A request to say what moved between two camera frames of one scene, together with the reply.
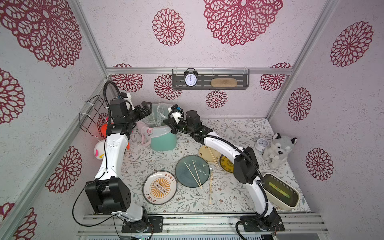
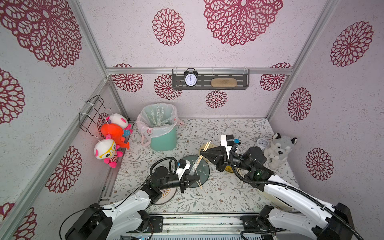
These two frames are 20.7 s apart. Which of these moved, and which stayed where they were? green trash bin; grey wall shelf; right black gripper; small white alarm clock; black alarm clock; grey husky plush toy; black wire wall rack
Moved: right black gripper
Stayed: grey wall shelf; small white alarm clock; black wire wall rack; black alarm clock; grey husky plush toy; green trash bin
